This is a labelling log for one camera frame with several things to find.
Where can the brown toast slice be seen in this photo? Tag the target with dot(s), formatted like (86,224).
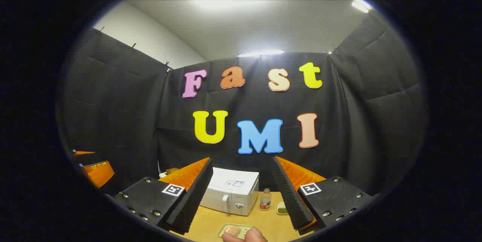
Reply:
(173,170)

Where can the white divided dish with beans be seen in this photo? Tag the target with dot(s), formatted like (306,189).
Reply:
(281,209)

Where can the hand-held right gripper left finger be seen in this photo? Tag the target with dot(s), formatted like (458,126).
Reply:
(192,200)

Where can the white toaster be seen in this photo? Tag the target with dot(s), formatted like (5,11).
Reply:
(162,175)

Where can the black backdrop cloth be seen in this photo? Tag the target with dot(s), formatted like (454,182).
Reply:
(124,114)

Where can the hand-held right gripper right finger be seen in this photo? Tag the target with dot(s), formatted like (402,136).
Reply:
(292,196)

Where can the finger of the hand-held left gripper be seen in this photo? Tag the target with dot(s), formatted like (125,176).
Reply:
(98,174)
(84,153)

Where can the white microwave oven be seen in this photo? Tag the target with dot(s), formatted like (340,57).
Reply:
(233,193)

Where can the pale green square plate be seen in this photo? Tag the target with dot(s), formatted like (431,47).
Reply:
(246,228)

